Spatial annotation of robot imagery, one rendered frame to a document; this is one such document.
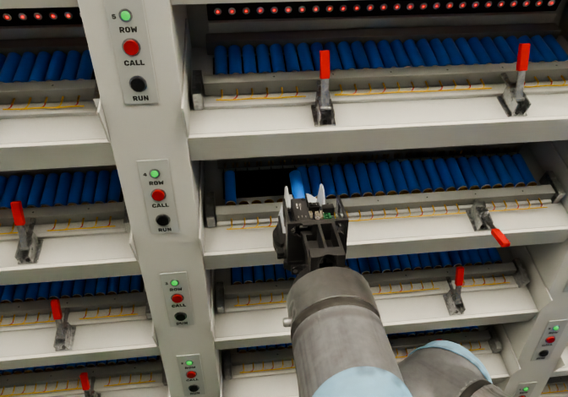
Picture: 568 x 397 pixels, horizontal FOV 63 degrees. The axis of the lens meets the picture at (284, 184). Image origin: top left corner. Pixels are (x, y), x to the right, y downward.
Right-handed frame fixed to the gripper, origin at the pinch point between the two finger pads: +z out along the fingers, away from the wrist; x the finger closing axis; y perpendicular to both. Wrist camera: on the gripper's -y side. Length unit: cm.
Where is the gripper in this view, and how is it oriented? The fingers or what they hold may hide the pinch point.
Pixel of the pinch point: (300, 204)
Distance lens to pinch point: 67.5
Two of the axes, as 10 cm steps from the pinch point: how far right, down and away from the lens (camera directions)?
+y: 0.0, -8.5, -5.3
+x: -9.9, 0.6, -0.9
